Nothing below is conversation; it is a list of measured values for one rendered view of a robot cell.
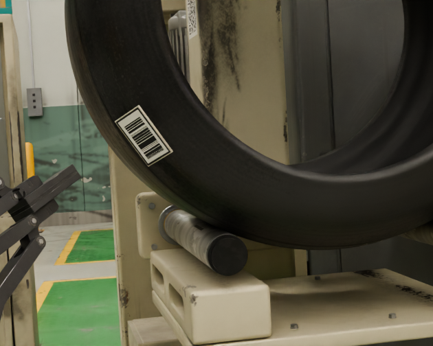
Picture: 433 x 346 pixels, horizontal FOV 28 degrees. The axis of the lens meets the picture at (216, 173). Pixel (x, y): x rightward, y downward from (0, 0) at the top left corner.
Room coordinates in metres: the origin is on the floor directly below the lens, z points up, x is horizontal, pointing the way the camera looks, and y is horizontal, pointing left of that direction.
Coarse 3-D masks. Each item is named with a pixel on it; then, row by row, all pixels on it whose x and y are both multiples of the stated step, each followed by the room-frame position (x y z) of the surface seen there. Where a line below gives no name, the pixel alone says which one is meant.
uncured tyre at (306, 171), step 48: (96, 0) 0.90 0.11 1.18; (144, 0) 0.88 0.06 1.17; (432, 0) 1.24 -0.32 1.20; (96, 48) 0.90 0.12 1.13; (144, 48) 0.88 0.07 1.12; (432, 48) 1.24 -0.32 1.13; (96, 96) 0.93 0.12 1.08; (144, 96) 0.89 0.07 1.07; (192, 96) 0.89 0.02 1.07; (432, 96) 1.23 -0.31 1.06; (192, 144) 0.89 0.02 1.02; (240, 144) 0.90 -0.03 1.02; (384, 144) 1.22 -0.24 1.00; (432, 144) 0.96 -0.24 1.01; (192, 192) 0.92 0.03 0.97; (240, 192) 0.91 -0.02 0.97; (288, 192) 0.91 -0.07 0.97; (336, 192) 0.92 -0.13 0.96; (384, 192) 0.93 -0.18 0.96; (432, 192) 0.95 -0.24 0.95; (288, 240) 0.95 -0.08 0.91; (336, 240) 0.96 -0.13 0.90
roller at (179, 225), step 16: (176, 224) 1.15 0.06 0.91; (192, 224) 1.07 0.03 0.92; (208, 224) 1.03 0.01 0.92; (176, 240) 1.15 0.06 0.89; (192, 240) 1.01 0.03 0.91; (208, 240) 0.94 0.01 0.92; (224, 240) 0.92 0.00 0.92; (240, 240) 0.93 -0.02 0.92; (208, 256) 0.92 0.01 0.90; (224, 256) 0.92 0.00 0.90; (240, 256) 0.92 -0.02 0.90; (224, 272) 0.92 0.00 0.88
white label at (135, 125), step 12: (120, 120) 0.91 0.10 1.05; (132, 120) 0.90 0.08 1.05; (144, 120) 0.89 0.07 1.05; (132, 132) 0.91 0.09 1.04; (144, 132) 0.90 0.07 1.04; (156, 132) 0.89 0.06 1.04; (132, 144) 0.92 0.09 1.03; (144, 144) 0.91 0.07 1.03; (156, 144) 0.90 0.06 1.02; (144, 156) 0.91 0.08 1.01; (156, 156) 0.91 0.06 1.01
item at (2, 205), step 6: (12, 192) 0.74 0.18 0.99; (18, 192) 0.74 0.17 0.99; (24, 192) 0.74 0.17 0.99; (0, 198) 0.73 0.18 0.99; (6, 198) 0.73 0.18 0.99; (12, 198) 0.74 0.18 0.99; (18, 198) 0.74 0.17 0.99; (24, 198) 0.74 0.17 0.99; (0, 204) 0.72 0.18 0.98; (6, 204) 0.73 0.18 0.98; (12, 204) 0.73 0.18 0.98; (0, 210) 0.72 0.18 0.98; (6, 210) 0.73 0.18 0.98
